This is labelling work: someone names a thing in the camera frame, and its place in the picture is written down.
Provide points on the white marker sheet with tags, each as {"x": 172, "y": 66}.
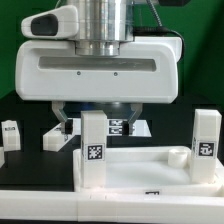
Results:
{"x": 115, "y": 128}

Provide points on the white left fence piece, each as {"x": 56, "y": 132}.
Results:
{"x": 2, "y": 158}

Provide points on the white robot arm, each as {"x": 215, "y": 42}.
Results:
{"x": 91, "y": 51}

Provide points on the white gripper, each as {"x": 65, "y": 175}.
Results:
{"x": 90, "y": 53}

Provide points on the white front fence bar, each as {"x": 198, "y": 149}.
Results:
{"x": 71, "y": 206}

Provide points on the white desk tabletop tray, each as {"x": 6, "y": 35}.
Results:
{"x": 147, "y": 170}

